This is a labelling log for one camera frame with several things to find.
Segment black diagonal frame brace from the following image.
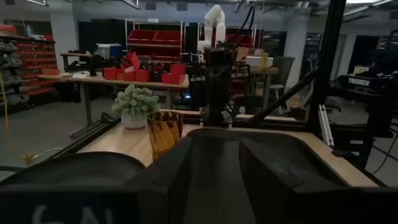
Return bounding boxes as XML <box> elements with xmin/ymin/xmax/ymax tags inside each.
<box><xmin>257</xmin><ymin>67</ymin><xmax>318</xmax><ymax>122</ymax></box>

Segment amber ribbed glass cup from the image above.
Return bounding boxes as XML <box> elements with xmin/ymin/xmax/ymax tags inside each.
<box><xmin>146</xmin><ymin>110</ymin><xmax>185</xmax><ymax>163</ymax></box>

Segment white aluminium extrusion bar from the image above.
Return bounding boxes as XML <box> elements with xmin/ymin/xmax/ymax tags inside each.
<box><xmin>317</xmin><ymin>104</ymin><xmax>335</xmax><ymax>147</ymax></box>

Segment yellow plug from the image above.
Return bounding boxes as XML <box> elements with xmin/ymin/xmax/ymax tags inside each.
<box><xmin>21</xmin><ymin>153</ymin><xmax>39</xmax><ymax>164</ymax></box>

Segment yellow cable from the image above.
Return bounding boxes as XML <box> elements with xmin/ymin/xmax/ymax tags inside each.
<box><xmin>0</xmin><ymin>70</ymin><xmax>25</xmax><ymax>159</ymax></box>

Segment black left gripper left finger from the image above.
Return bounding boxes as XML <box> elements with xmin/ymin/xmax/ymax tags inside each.
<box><xmin>124</xmin><ymin>136</ymin><xmax>193</xmax><ymax>224</ymax></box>

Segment green plant in white pot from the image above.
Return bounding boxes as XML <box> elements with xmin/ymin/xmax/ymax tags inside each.
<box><xmin>111</xmin><ymin>83</ymin><xmax>161</xmax><ymax>130</ymax></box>

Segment black vertical frame post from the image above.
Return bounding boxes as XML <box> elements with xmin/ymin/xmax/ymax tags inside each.
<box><xmin>307</xmin><ymin>0</ymin><xmax>347</xmax><ymax>135</ymax></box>

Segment small round wooden table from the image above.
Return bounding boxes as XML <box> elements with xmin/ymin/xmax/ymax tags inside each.
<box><xmin>248</xmin><ymin>66</ymin><xmax>280</xmax><ymax>110</ymax></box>

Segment shelf unit with red drawers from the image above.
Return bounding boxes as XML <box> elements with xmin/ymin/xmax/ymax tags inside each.
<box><xmin>0</xmin><ymin>24</ymin><xmax>60</xmax><ymax>108</ymax></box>

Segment black table edge rail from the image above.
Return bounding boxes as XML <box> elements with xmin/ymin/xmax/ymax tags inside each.
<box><xmin>51</xmin><ymin>114</ymin><xmax>123</xmax><ymax>160</ymax></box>

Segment white box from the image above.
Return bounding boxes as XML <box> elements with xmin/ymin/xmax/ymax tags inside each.
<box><xmin>245</xmin><ymin>55</ymin><xmax>274</xmax><ymax>68</ymax></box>

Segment red plastic bin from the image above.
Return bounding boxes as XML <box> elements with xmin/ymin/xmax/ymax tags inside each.
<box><xmin>160</xmin><ymin>72</ymin><xmax>186</xmax><ymax>85</ymax></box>
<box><xmin>116</xmin><ymin>69</ymin><xmax>136</xmax><ymax>82</ymax></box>
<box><xmin>170</xmin><ymin>63</ymin><xmax>187</xmax><ymax>76</ymax></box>
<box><xmin>134</xmin><ymin>69</ymin><xmax>151</xmax><ymax>83</ymax></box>
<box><xmin>102</xmin><ymin>67</ymin><xmax>118</xmax><ymax>80</ymax></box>
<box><xmin>123</xmin><ymin>51</ymin><xmax>142</xmax><ymax>70</ymax></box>

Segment long wooden workbench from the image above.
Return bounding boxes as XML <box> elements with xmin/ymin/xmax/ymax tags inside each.
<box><xmin>38</xmin><ymin>72</ymin><xmax>190</xmax><ymax>138</ymax></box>

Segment white cable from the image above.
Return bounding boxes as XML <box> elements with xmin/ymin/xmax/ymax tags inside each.
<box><xmin>34</xmin><ymin>147</ymin><xmax>64</xmax><ymax>158</ymax></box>

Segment black hanging cables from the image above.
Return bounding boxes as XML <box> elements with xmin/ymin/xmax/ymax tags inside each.
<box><xmin>229</xmin><ymin>2</ymin><xmax>256</xmax><ymax>48</ymax></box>

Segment white and blue container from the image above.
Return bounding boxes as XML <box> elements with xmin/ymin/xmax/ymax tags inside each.
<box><xmin>93</xmin><ymin>42</ymin><xmax>124</xmax><ymax>60</ymax></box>

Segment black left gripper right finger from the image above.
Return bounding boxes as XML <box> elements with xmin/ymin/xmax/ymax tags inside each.
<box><xmin>238</xmin><ymin>138</ymin><xmax>300</xmax><ymax>224</ymax></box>

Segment ceiling light strip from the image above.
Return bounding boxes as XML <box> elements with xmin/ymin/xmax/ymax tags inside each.
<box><xmin>120</xmin><ymin>0</ymin><xmax>142</xmax><ymax>11</ymax></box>
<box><xmin>343</xmin><ymin>0</ymin><xmax>396</xmax><ymax>17</ymax></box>

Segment white rack with red bins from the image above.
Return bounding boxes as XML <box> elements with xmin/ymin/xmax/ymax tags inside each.
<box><xmin>124</xmin><ymin>18</ymin><xmax>186</xmax><ymax>63</ymax></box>

